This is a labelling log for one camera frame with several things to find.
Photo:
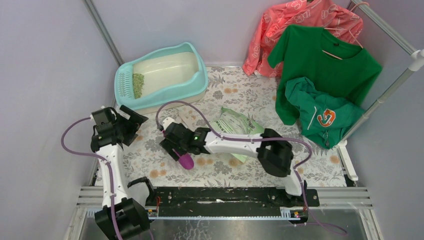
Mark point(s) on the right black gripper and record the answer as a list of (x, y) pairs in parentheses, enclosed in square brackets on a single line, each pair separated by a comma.
[(169, 145)]

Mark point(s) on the teal cat litter box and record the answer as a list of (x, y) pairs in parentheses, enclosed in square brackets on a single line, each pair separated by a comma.
[(170, 74)]

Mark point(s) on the green t-shirt on hanger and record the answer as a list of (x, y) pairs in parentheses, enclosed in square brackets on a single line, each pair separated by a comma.
[(335, 67)]

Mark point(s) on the metal clothes rack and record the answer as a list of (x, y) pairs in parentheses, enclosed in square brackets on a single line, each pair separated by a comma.
[(384, 143)]

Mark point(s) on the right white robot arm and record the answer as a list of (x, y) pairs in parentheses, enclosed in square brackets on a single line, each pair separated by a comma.
[(274, 153)]

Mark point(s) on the purple litter scoop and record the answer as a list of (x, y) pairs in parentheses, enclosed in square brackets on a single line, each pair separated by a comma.
[(184, 159)]

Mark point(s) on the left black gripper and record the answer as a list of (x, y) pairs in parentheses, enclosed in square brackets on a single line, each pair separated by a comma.
[(134, 122)]

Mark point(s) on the green litter pile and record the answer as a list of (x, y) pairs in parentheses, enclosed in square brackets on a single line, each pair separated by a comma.
[(138, 84)]

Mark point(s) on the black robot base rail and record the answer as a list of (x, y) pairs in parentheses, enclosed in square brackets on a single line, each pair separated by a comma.
[(227, 202)]

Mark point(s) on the green cat litter bag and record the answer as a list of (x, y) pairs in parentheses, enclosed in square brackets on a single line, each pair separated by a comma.
[(232, 122)]

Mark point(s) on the green jersey with orange logo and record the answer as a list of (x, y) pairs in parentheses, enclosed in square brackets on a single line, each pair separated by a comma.
[(324, 119)]

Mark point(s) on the pink patterned garment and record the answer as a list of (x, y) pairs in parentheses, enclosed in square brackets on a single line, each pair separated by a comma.
[(341, 22)]

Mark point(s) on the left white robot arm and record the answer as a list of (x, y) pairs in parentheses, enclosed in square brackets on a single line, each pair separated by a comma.
[(123, 213)]

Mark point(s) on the floral patterned mat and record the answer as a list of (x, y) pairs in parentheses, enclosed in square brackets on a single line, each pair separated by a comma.
[(252, 96)]

